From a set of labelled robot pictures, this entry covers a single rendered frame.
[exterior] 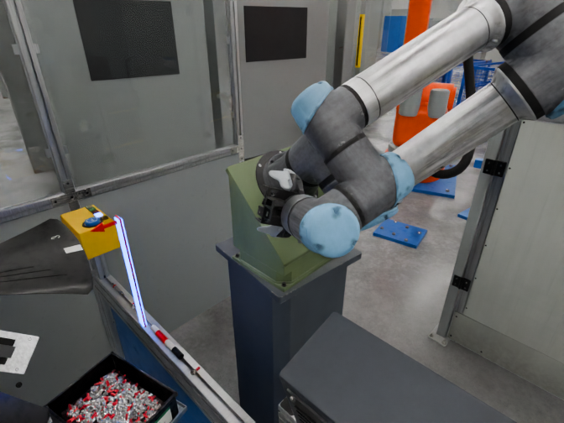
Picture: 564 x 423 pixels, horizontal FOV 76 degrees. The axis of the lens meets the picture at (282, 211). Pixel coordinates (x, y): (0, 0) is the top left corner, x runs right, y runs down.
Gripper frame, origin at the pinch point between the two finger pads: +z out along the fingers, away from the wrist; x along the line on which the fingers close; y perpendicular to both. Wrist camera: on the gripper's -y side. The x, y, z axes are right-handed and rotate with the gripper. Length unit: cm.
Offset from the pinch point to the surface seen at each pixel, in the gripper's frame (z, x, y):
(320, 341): -41.6, 12.3, 4.3
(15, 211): 69, 26, 74
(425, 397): -52, 13, -4
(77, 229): 31, 21, 46
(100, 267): 41, 34, 40
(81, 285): -3.9, 23.0, 37.1
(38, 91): 65, -16, 71
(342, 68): 552, -216, -233
